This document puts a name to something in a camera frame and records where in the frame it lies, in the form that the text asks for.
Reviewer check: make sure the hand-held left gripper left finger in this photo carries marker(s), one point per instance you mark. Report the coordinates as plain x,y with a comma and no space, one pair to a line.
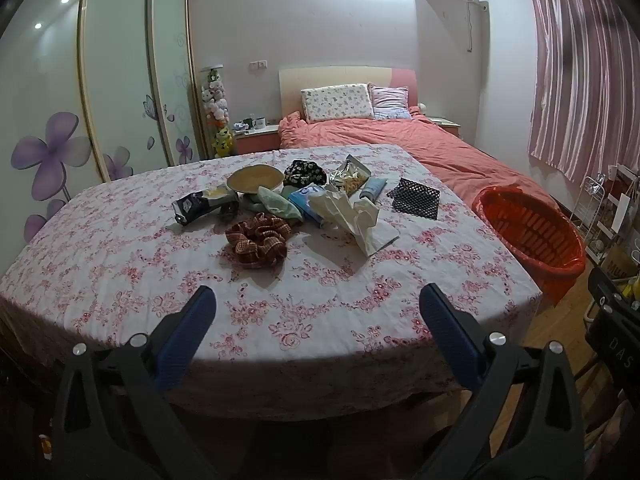
185,340

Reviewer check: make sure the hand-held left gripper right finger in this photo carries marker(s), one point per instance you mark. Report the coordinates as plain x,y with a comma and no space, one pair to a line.
450,335

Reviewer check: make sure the plaid scrunchie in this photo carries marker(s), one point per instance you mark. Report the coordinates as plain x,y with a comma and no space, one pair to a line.
257,242

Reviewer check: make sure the orange plastic basket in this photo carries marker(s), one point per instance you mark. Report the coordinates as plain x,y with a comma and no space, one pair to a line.
540,235

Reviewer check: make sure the dark snack packet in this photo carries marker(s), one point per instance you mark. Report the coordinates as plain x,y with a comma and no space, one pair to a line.
197,207

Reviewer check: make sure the black polka dot cloth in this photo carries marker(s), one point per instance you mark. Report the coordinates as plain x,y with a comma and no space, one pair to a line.
414,199

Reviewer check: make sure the white tissue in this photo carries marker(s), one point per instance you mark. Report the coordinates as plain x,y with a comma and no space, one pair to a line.
357,220

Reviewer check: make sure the pale blue tube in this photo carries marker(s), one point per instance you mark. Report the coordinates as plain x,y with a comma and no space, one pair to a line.
374,189

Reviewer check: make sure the paper cup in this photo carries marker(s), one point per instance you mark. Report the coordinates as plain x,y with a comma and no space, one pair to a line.
252,177

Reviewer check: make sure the blue tissue pack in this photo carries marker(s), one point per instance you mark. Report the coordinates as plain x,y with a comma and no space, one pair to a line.
306,202

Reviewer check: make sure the brown cardboard box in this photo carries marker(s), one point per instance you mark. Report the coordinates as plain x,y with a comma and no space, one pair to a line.
620,262

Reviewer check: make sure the pink floral tablecloth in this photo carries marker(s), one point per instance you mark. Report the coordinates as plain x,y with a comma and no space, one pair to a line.
125,270

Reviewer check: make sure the light green cloth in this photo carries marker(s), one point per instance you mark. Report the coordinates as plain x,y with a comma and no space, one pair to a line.
277,205

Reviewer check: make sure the silver snack bag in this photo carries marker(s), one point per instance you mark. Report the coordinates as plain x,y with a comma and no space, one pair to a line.
350,177

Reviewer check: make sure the pink bed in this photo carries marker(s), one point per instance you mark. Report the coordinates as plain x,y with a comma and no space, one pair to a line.
400,142

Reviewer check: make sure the black floral scrunchie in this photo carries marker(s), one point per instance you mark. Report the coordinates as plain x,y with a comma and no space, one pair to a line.
304,174

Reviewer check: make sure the bare pink nightstand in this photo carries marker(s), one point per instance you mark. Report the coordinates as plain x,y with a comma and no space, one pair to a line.
445,124

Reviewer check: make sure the pink nightstand with items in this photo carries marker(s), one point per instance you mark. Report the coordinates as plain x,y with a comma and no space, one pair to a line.
256,141

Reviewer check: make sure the white mug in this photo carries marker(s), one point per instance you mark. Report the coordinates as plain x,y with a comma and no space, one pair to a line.
259,123

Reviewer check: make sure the column of plush toys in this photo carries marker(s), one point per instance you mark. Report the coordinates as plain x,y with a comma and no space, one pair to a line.
217,105

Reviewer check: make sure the pink striped pillow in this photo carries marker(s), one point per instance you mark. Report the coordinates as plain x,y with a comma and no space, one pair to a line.
391,102

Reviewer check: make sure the floral pillow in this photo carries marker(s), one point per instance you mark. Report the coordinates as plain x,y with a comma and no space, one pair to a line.
337,102

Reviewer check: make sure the wardrobe with purple flowers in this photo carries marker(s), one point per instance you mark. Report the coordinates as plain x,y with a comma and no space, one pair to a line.
115,85

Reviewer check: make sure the pink striped curtain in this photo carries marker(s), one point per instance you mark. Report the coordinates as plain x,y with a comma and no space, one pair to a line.
585,75

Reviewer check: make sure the cream and pink headboard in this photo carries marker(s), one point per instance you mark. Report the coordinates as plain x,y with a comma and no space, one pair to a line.
340,76

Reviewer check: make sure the air conditioner pipe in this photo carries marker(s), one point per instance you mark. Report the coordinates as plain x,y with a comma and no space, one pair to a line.
471,25

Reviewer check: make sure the wall socket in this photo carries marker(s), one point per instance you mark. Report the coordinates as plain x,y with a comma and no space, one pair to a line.
258,64

